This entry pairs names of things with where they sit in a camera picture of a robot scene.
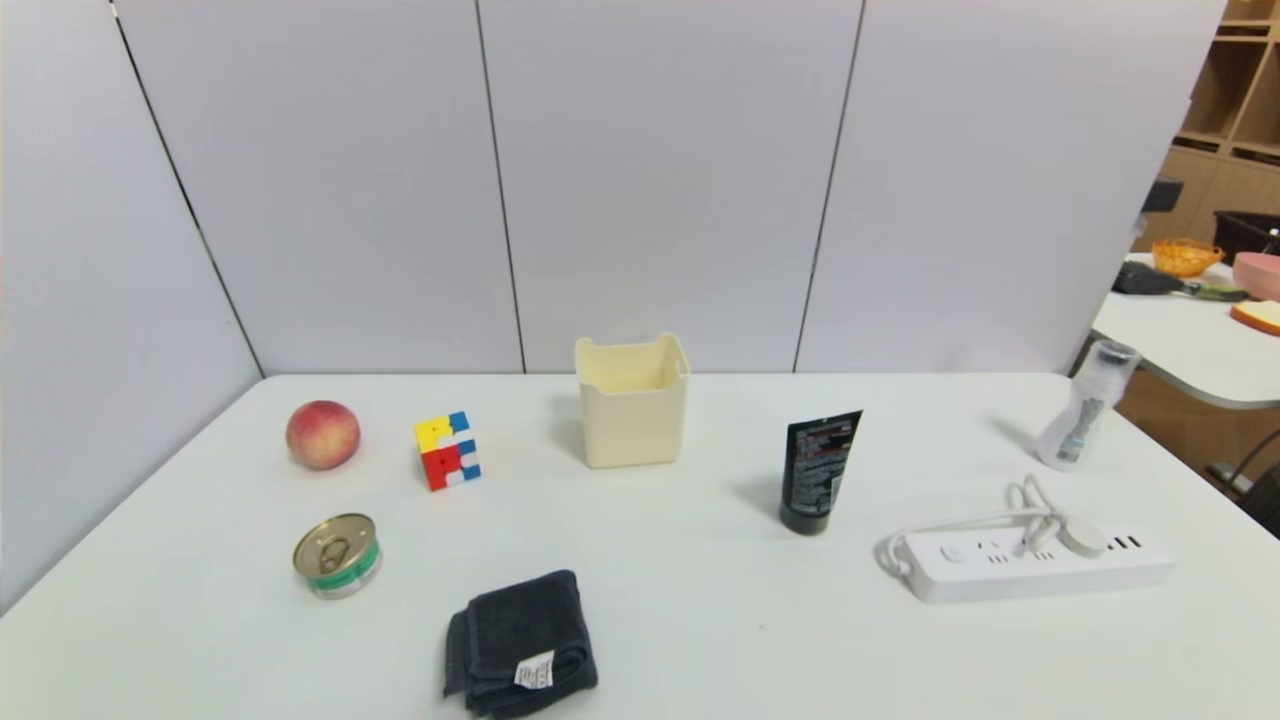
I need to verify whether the pink bowl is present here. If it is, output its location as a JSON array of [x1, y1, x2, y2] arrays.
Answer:
[[1231, 251, 1280, 302]]

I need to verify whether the tin can green label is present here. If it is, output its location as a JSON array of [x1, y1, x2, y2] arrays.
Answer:
[[292, 513, 383, 600]]

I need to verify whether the multicolour puzzle cube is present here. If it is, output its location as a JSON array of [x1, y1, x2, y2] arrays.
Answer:
[[414, 410, 482, 492]]

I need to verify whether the dark grey folded towel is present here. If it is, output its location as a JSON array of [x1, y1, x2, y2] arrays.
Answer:
[[443, 570, 600, 720]]

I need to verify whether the black cosmetic tube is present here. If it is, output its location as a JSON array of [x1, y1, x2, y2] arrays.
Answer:
[[779, 409, 864, 536]]

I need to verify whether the clear plastic bottle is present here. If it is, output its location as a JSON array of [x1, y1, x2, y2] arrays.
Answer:
[[1036, 340, 1143, 473]]

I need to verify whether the white round table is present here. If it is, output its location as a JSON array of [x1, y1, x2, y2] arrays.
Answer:
[[1090, 253, 1280, 411]]

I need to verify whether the white power strip with cable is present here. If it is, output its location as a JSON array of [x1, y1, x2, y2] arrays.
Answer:
[[876, 475, 1176, 604]]

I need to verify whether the black table base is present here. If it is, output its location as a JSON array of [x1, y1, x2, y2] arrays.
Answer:
[[1205, 430, 1280, 541]]

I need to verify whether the bread slice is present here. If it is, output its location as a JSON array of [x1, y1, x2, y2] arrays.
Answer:
[[1230, 300, 1280, 337]]

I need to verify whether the red yellow peach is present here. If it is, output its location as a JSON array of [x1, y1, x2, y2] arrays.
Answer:
[[286, 400, 362, 471]]

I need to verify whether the black brush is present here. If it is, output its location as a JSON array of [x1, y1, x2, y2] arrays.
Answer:
[[1112, 261, 1250, 303]]

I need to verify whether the cream white plastic box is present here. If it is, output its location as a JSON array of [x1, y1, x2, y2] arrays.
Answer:
[[574, 332, 692, 470]]

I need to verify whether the black crate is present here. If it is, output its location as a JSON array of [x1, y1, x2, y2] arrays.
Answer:
[[1213, 210, 1280, 266]]

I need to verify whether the orange wire basket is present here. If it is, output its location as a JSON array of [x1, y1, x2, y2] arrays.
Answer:
[[1150, 237, 1225, 278]]

